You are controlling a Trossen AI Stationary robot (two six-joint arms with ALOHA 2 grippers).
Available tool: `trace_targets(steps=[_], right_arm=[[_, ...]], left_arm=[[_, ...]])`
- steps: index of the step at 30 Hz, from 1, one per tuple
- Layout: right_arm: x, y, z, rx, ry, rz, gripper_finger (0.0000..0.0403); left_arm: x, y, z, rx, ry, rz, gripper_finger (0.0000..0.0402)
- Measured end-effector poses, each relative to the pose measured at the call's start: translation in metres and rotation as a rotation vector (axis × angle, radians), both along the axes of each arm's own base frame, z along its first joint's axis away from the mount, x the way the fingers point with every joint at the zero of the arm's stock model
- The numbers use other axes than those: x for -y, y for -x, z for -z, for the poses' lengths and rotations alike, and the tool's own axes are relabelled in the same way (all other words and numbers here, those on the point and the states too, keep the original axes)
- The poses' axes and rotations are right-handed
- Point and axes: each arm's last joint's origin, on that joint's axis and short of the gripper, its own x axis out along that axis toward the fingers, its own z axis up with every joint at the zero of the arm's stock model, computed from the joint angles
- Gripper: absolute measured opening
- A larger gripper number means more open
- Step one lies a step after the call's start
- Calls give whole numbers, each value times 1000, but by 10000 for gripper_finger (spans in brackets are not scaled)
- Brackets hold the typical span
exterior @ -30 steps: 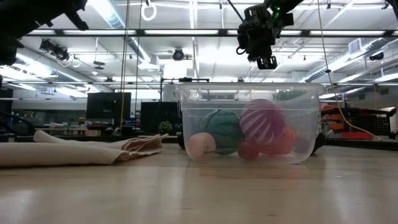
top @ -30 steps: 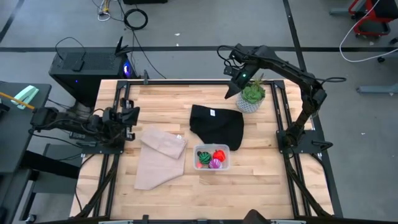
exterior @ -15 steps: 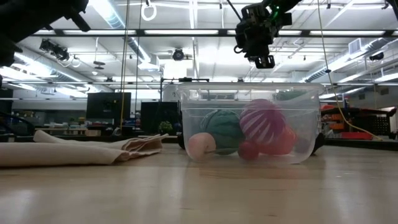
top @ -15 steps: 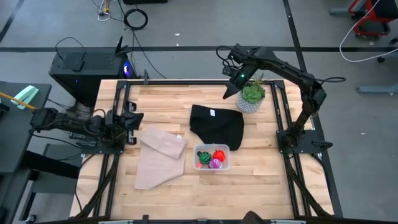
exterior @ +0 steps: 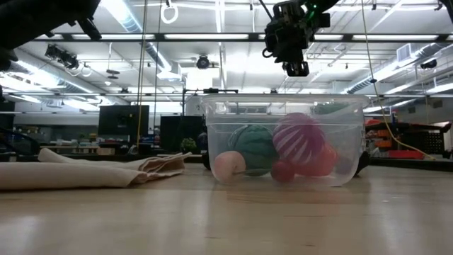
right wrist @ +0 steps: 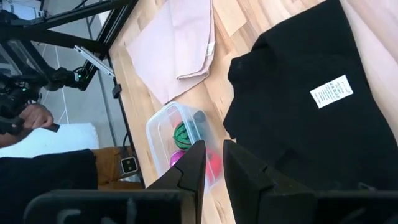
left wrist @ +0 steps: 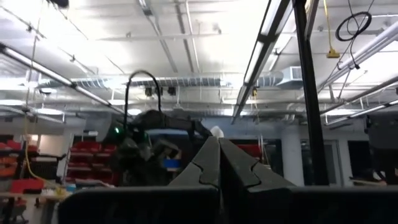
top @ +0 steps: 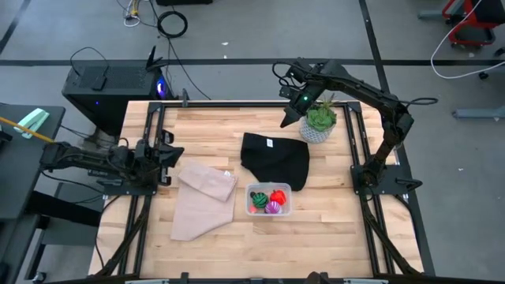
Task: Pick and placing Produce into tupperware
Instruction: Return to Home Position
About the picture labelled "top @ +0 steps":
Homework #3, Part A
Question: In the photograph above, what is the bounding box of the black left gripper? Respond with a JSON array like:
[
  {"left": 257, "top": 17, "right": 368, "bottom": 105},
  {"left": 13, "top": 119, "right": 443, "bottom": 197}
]
[{"left": 133, "top": 129, "right": 185, "bottom": 187}]

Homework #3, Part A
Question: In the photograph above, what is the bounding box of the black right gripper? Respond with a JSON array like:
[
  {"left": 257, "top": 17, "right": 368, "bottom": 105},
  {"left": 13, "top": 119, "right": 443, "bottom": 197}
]
[{"left": 279, "top": 62, "right": 328, "bottom": 129}]

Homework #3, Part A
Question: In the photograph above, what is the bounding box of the red pepper toy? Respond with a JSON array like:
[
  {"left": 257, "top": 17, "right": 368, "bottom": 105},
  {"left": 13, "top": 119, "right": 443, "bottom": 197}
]
[{"left": 270, "top": 189, "right": 288, "bottom": 206}]

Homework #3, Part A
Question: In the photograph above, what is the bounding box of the green watermelon toy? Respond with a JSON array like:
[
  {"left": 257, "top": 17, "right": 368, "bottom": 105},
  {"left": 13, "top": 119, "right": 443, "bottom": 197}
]
[{"left": 252, "top": 192, "right": 270, "bottom": 209}]

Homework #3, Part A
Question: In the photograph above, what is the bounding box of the clear plastic tupperware container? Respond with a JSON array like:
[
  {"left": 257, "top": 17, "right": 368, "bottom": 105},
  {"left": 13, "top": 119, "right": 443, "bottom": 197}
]
[{"left": 244, "top": 181, "right": 294, "bottom": 218}]

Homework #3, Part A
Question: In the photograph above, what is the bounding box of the potted green succulent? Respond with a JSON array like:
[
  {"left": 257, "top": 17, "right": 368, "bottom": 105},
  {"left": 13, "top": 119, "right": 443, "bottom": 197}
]
[{"left": 298, "top": 93, "right": 339, "bottom": 144}]

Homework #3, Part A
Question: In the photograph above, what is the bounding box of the black cloth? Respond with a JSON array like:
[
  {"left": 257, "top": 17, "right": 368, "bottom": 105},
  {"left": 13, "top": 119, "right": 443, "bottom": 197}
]
[{"left": 240, "top": 132, "right": 311, "bottom": 192}]

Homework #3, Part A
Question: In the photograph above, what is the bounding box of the beige folded cloth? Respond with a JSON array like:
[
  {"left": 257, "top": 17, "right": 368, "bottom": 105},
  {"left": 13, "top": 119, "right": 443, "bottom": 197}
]
[{"left": 170, "top": 159, "right": 239, "bottom": 242}]

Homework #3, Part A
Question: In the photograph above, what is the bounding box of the black computer tower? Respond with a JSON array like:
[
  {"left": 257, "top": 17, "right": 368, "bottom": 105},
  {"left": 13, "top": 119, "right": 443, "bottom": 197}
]
[{"left": 62, "top": 46, "right": 175, "bottom": 135}]

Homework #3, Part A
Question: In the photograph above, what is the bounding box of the mint green stapler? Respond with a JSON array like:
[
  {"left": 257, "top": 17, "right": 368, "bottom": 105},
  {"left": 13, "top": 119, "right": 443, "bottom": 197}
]
[{"left": 13, "top": 108, "right": 51, "bottom": 140}]

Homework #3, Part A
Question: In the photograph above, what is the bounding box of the yellow rod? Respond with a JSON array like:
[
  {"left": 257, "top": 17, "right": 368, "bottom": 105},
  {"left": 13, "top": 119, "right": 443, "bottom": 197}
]
[{"left": 0, "top": 115, "right": 56, "bottom": 144}]

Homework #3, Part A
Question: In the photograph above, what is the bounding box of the black desk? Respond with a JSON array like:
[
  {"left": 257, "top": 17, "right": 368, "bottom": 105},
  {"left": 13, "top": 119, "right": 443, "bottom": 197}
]
[{"left": 0, "top": 102, "right": 66, "bottom": 222}]

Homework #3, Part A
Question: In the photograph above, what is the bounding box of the grey table foot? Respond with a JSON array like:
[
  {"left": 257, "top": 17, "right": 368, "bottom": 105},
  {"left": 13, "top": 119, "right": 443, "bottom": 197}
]
[
  {"left": 417, "top": 8, "right": 451, "bottom": 21},
  {"left": 452, "top": 105, "right": 505, "bottom": 120}
]

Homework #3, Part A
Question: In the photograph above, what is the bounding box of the red and black cart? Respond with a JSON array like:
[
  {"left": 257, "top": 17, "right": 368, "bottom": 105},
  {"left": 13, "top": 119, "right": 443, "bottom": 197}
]
[{"left": 441, "top": 0, "right": 505, "bottom": 48}]

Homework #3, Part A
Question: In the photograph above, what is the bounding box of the black aluminium table frame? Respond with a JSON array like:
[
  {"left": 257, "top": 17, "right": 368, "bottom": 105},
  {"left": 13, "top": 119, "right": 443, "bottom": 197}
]
[{"left": 94, "top": 100, "right": 425, "bottom": 279}]

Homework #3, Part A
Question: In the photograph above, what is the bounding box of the coiled black cable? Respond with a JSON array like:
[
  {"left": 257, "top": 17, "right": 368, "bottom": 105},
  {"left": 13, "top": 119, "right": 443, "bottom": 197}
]
[{"left": 156, "top": 10, "right": 189, "bottom": 39}]

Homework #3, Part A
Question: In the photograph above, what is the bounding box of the white and yellow wire bundle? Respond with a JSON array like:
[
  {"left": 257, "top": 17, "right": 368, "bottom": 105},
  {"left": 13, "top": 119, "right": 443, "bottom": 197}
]
[{"left": 116, "top": 0, "right": 159, "bottom": 28}]

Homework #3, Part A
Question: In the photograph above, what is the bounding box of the white cable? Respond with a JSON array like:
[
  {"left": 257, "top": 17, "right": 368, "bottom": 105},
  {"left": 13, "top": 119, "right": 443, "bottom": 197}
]
[{"left": 429, "top": 0, "right": 505, "bottom": 80}]

